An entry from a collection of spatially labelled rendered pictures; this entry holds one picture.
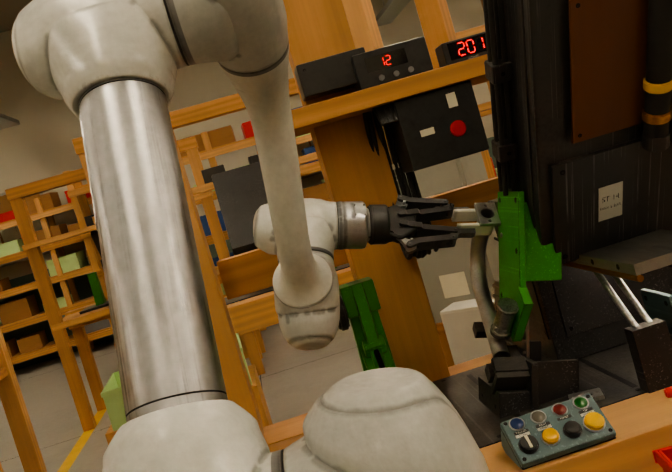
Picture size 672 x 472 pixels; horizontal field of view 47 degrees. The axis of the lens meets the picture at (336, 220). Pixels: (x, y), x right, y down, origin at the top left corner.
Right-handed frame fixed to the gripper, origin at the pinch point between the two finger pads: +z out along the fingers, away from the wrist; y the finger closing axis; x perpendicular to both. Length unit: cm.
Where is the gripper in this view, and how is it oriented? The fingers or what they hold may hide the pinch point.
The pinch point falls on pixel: (472, 222)
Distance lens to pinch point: 148.2
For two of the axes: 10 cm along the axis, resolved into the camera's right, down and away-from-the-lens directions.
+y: -0.8, -7.4, 6.7
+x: -0.5, 6.7, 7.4
